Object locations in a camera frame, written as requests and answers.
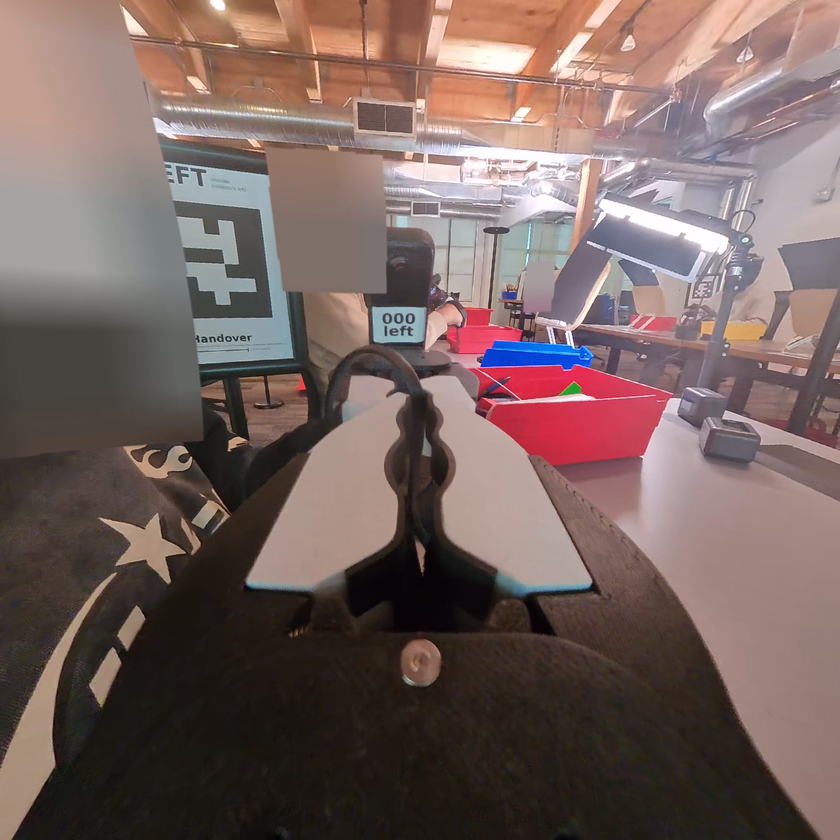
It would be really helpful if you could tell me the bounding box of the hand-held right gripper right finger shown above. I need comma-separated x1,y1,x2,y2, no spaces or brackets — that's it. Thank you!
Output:
431,394,595,605

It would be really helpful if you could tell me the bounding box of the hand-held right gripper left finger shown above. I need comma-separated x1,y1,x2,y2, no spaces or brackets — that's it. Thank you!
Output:
245,394,418,602

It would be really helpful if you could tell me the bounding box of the red plastic bin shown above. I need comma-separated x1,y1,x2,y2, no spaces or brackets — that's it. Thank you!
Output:
472,364,674,468

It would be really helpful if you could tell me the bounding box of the black rubber loop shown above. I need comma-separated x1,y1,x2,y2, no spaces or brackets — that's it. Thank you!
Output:
323,343,442,578

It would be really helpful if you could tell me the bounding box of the blue plastic bin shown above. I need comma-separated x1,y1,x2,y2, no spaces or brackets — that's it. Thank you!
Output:
477,340,595,372

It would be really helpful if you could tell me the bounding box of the small red bin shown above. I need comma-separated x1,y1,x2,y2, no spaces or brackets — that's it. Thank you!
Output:
445,308,525,357

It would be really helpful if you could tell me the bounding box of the printed marker sign board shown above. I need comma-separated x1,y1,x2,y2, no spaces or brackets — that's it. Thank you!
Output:
157,137,311,384

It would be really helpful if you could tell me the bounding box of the small grey device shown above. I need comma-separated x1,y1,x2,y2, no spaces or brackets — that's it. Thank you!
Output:
697,416,763,464
676,385,728,429

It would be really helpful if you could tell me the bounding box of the bright light panel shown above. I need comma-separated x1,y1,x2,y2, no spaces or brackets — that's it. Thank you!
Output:
583,196,736,284

